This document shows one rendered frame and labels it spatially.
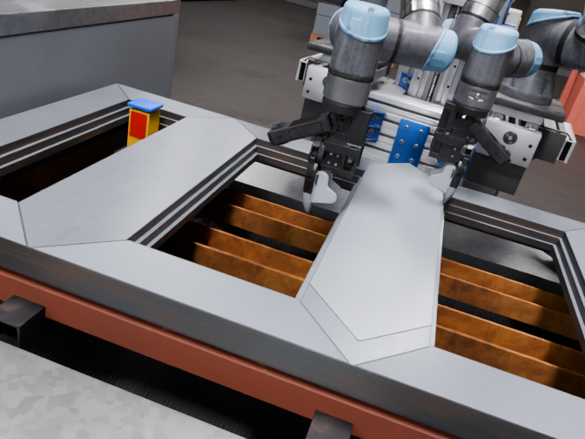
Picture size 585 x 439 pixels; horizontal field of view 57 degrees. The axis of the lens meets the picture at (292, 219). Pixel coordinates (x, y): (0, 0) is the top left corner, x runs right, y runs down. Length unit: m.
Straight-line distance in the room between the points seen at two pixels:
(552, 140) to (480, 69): 0.68
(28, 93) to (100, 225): 0.53
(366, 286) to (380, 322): 0.08
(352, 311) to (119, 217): 0.38
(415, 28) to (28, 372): 0.78
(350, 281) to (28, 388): 0.45
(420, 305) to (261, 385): 0.26
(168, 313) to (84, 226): 0.20
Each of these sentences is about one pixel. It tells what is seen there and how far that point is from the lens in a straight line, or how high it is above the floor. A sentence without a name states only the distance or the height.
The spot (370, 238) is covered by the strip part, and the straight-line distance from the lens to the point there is 0.95.
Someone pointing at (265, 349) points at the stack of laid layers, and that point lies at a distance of 0.69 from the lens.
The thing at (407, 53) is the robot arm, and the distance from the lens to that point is 0.99.
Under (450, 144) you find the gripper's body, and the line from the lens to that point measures 1.14.
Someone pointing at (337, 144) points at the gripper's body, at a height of 1.01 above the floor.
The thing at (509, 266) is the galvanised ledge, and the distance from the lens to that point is 1.48.
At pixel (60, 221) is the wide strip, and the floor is 0.86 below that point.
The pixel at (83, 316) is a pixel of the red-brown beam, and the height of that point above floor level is 0.78.
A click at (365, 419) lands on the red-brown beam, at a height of 0.79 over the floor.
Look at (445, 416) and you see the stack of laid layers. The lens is 0.70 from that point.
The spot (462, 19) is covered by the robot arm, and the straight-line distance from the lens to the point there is 1.28.
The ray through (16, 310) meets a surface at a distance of 0.83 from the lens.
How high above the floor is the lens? 1.29
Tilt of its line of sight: 27 degrees down
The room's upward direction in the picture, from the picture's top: 13 degrees clockwise
